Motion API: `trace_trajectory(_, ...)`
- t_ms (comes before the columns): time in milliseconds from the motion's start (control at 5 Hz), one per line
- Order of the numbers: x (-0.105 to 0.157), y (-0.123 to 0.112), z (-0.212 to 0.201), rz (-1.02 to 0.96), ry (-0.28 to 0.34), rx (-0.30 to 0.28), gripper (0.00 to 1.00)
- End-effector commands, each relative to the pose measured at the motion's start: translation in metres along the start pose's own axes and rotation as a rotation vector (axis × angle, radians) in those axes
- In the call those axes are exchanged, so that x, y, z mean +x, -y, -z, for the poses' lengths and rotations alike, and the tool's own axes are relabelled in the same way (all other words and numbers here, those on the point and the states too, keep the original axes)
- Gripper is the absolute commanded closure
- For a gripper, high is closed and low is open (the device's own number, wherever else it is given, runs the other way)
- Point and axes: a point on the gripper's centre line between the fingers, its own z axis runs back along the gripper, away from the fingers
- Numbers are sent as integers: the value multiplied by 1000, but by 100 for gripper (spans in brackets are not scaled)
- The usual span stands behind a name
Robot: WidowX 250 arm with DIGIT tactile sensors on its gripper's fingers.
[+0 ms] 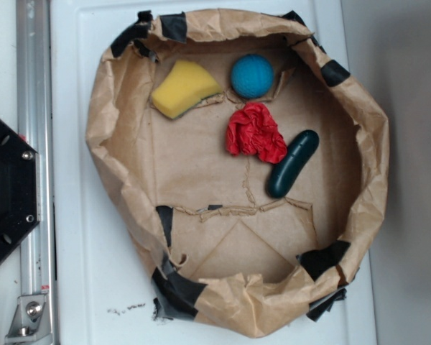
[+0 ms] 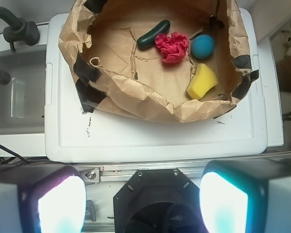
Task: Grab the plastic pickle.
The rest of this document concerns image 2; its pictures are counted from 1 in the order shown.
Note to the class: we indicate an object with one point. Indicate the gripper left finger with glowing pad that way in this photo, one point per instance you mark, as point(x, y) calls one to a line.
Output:
point(41, 199)

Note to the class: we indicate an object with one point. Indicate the blue textured ball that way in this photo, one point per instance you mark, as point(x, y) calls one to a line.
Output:
point(202, 46)

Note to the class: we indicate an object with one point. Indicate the yellow sponge wedge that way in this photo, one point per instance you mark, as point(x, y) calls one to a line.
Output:
point(202, 81)

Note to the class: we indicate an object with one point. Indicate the dark green plastic pickle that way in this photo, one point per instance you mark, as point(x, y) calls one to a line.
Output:
point(148, 40)

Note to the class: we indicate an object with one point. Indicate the black octagonal mount plate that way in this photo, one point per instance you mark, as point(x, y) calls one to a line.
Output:
point(158, 201)

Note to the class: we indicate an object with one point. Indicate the white plastic bin lid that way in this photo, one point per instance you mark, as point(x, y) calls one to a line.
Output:
point(71, 135)

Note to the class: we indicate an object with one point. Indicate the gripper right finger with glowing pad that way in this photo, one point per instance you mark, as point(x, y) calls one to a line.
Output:
point(246, 196)

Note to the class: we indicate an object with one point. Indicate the crumpled red paper ball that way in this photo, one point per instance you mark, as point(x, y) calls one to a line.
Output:
point(172, 48)

